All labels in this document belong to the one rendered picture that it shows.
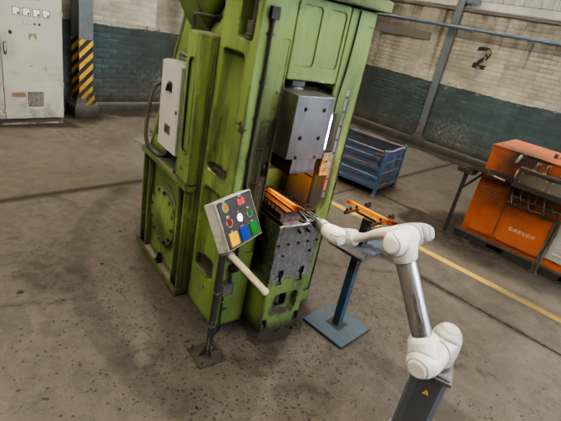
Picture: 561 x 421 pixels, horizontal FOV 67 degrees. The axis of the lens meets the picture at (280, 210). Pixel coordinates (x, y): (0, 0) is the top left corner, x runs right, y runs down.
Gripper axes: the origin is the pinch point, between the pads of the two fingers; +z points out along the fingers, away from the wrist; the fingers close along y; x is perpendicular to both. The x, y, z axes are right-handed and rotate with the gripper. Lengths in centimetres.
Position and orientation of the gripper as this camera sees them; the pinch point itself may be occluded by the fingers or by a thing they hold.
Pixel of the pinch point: (300, 210)
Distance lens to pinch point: 287.1
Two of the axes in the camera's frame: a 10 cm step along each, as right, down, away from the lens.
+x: 1.9, -8.9, -4.1
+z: -5.6, -4.4, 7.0
